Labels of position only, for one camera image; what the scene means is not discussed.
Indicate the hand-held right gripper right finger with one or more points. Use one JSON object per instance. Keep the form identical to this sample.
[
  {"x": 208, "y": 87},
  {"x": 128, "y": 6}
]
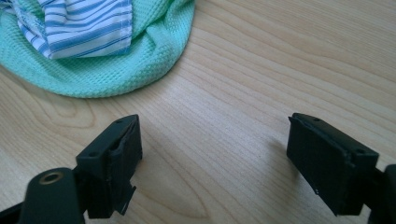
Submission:
[{"x": 330, "y": 168}]

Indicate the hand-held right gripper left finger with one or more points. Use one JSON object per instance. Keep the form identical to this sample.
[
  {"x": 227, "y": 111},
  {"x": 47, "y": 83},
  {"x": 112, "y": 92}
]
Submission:
[{"x": 109, "y": 174}]

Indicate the mint green waffle cloth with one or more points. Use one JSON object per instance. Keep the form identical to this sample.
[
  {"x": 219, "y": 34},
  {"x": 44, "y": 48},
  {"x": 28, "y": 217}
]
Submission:
[{"x": 124, "y": 68}]

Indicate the blue white striped cloth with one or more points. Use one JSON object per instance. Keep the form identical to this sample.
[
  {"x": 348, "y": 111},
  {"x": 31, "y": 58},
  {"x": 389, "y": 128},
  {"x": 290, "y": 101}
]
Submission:
[{"x": 84, "y": 28}]

